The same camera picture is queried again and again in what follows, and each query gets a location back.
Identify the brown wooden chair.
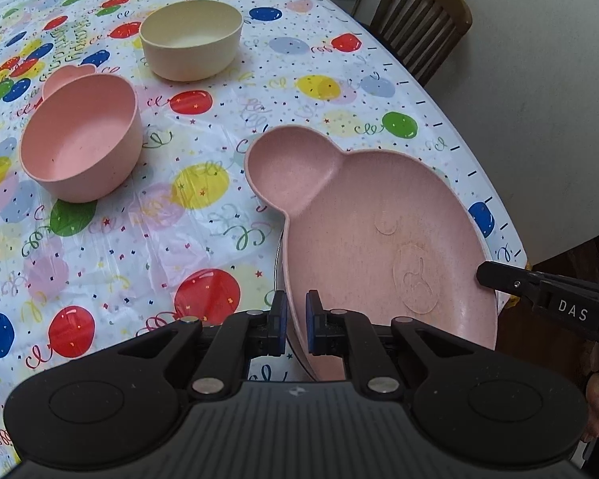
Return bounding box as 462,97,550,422
369,0,474,87

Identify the pink round bowl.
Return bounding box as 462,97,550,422
20,74,145,204

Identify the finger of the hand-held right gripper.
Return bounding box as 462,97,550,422
476,261,544,305

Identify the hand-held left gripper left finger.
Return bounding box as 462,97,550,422
97,290,289,401

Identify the person's right hand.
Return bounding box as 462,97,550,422
581,372,599,442

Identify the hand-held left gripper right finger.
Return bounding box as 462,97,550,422
304,289,495,402

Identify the large white plate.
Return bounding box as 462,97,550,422
274,220,316,377

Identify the balloon print tablecloth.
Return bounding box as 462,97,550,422
0,0,530,465

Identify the pink bear-shaped plate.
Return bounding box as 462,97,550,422
244,126,498,382

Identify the cream bowl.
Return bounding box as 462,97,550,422
140,0,244,81

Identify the pink heart-shaped dish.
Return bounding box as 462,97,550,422
42,64,95,105

